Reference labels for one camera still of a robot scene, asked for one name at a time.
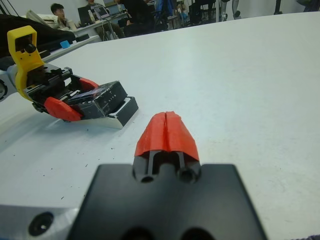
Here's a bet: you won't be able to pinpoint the left gripper yellow mount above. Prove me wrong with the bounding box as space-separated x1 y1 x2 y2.
6 24 100 123

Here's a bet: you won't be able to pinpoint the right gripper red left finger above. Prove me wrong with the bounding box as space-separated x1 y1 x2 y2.
132 111 167 183

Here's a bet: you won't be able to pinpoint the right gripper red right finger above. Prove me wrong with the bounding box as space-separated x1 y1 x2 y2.
164 110 202 185

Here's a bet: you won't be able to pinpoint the black foil-wrapped box lid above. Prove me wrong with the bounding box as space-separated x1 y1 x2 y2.
67 80 130 118

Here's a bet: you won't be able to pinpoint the white desk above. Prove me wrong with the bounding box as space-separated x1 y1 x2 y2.
37 17 121 63

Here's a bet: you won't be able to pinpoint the black bag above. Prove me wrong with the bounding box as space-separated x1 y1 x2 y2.
0 13 76 60

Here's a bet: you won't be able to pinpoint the black monitor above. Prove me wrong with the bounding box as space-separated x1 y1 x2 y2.
77 6 92 27

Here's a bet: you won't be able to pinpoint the man in beige jacket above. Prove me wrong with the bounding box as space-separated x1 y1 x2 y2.
49 2 76 31

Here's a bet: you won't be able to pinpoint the open laptop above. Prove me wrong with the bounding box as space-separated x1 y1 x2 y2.
93 6 111 20

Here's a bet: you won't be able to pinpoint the person in black clothes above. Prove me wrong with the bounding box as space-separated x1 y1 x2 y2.
119 0 157 38

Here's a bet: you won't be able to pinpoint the black office chair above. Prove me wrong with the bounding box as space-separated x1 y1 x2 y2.
188 0 217 25

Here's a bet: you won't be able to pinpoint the silver humanoid robot legs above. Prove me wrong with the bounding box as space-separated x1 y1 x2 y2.
217 0 243 21

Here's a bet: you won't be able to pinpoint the white-lined camera box base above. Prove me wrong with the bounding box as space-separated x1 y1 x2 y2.
63 96 140 130

